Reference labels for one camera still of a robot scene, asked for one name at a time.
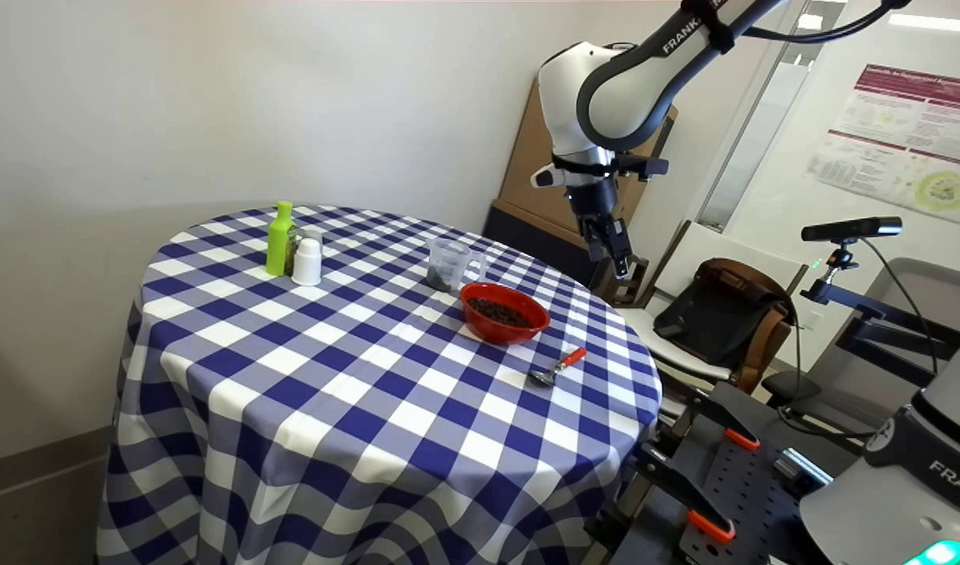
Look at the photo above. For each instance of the black perforated mounting table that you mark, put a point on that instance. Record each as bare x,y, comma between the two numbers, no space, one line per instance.
752,492

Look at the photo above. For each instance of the white chair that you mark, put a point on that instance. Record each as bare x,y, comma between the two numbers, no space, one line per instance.
701,247

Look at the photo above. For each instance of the brown bag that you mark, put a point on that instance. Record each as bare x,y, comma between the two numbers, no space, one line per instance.
727,308

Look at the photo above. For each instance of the dark beans in cup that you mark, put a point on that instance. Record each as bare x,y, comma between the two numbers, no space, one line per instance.
442,280

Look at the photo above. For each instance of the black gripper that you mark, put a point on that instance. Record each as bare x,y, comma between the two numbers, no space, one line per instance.
602,205

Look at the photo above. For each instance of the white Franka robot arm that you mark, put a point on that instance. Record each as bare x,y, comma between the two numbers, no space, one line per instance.
563,94

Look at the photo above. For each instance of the black stereo camera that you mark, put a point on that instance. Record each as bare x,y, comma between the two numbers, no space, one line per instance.
851,226

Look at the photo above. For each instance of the grey metal wall rail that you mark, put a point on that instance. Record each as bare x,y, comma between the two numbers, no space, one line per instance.
759,135

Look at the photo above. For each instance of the wall poster with maroon header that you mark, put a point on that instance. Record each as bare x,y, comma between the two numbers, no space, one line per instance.
907,135

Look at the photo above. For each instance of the large cardboard box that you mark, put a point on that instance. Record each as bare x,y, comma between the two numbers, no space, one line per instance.
531,198

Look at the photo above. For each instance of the clear plastic cup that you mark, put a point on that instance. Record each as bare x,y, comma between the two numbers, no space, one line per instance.
451,255

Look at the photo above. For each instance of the dark beans in bowl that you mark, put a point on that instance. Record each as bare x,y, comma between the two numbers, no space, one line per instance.
501,311

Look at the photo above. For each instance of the red bowl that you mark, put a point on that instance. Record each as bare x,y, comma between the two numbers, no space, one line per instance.
501,330

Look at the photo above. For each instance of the green bottle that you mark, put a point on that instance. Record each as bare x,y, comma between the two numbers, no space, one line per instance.
282,247

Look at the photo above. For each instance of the blue white checkered tablecloth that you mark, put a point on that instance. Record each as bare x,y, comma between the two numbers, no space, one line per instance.
342,419

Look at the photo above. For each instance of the black camera stand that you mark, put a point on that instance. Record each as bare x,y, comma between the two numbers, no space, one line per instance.
839,295

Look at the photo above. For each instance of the grey shaker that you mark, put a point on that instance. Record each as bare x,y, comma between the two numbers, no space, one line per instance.
315,232

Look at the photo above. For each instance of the black box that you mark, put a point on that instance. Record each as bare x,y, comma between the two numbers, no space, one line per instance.
531,241

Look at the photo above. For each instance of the white bottle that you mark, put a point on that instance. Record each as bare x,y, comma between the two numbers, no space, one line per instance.
310,268

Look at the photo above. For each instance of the dark wooden stool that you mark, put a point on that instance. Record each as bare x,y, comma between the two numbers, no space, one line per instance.
638,289

